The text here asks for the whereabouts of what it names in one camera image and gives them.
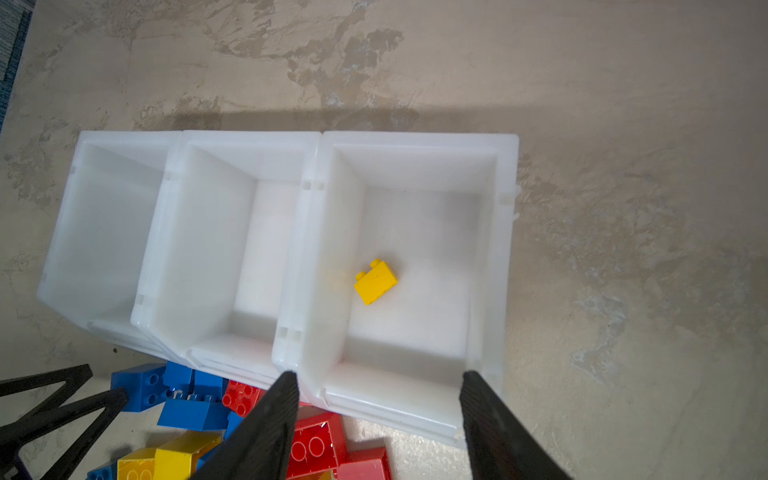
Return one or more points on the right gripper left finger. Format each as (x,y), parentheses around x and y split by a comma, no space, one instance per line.
(260,446)

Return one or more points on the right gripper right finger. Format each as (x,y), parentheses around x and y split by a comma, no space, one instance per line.
(498,445)

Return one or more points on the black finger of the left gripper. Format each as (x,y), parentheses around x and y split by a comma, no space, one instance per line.
(53,413)

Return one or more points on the large red lego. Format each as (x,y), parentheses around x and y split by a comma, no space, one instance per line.
(318,445)

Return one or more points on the yellow lego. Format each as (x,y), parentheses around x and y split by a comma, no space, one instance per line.
(178,458)
(138,465)

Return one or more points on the small yellow lego brick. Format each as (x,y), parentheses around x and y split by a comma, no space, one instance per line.
(372,284)

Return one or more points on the small red lego back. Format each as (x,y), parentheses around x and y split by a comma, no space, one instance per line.
(241,398)

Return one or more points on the small blue lego left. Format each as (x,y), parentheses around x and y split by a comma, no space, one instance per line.
(103,472)

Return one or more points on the blue lego centre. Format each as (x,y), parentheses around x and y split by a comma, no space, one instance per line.
(234,421)

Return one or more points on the blue lego pair back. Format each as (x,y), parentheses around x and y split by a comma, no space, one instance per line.
(190,399)

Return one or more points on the red lego right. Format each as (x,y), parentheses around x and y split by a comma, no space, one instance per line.
(370,464)

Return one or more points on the middle white bin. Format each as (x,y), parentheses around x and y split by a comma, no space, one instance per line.
(222,248)

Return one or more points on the white bin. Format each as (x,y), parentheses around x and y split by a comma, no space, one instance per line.
(91,273)
(222,248)
(439,209)

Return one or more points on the right white bin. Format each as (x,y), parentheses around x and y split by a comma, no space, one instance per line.
(439,209)

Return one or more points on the left white bin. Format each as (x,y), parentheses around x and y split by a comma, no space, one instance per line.
(91,273)

